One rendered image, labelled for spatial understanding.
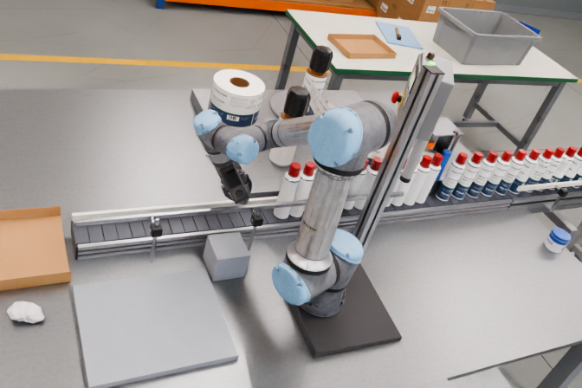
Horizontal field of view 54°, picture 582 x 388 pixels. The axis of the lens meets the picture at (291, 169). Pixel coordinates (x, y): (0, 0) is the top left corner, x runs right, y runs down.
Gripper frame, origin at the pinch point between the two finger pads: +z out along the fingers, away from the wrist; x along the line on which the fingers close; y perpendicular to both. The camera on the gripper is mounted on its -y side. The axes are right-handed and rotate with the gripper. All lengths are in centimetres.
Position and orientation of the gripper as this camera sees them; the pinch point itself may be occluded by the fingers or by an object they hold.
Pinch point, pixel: (244, 203)
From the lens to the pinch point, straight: 179.0
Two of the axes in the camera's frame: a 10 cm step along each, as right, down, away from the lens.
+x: -8.9, 4.3, -1.1
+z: 2.3, 6.6, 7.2
